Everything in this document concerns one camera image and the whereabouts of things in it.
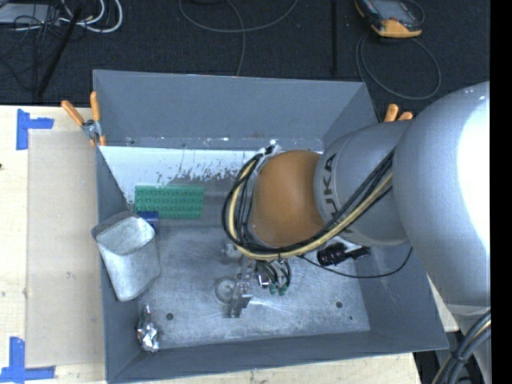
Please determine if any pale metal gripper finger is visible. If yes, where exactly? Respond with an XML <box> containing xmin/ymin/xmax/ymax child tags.
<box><xmin>228</xmin><ymin>293</ymin><xmax>254</xmax><ymax>319</ymax></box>
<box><xmin>236</xmin><ymin>258</ymin><xmax>256</xmax><ymax>295</ymax></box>

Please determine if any crumpled silver foil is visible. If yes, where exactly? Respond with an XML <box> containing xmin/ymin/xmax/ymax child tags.
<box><xmin>136</xmin><ymin>304</ymin><xmax>162</xmax><ymax>354</ymax></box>

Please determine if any green studded flat block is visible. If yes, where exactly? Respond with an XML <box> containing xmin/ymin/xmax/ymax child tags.
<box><xmin>133</xmin><ymin>185</ymin><xmax>206</xmax><ymax>221</ymax></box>

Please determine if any small blue block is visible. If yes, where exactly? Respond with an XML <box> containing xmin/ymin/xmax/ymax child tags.
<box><xmin>137</xmin><ymin>210</ymin><xmax>160</xmax><ymax>230</ymax></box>

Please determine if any white speckled cup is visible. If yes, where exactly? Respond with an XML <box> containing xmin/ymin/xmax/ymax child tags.
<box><xmin>91</xmin><ymin>214</ymin><xmax>162</xmax><ymax>303</ymax></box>

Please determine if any grey metal bin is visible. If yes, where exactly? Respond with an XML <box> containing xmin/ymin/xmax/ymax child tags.
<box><xmin>91</xmin><ymin>69</ymin><xmax>450</xmax><ymax>384</ymax></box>

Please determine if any pale cardboard board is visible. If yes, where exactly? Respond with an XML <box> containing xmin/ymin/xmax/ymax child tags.
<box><xmin>24</xmin><ymin>129</ymin><xmax>106</xmax><ymax>368</ymax></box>

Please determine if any black cylinder on white bracket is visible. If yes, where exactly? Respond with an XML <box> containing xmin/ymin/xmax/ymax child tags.
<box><xmin>317</xmin><ymin>242</ymin><xmax>371</xmax><ymax>267</ymax></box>

